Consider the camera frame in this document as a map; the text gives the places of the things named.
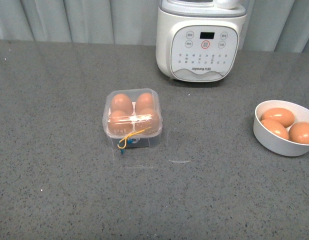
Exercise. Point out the brown egg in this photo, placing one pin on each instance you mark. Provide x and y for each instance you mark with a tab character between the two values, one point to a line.
144	101
147	119
276	128
119	123
282	115
121	102
299	133

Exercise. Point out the clear plastic egg box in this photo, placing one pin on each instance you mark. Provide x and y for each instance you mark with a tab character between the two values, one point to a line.
141	140

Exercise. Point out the brown egg in bowl top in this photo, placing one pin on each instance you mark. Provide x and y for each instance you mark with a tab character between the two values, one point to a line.
282	115

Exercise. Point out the yellow rubber band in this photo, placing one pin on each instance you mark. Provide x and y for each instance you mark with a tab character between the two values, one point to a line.
136	133

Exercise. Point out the blue rubber band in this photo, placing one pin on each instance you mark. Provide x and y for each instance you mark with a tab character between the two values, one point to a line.
123	143

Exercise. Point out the white Joyoung blender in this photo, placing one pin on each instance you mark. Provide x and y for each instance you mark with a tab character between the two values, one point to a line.
197	40

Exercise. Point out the white bowl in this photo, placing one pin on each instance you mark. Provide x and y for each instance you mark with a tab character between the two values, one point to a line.
273	142

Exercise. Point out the white curtain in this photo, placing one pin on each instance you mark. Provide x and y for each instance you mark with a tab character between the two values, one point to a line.
271	25

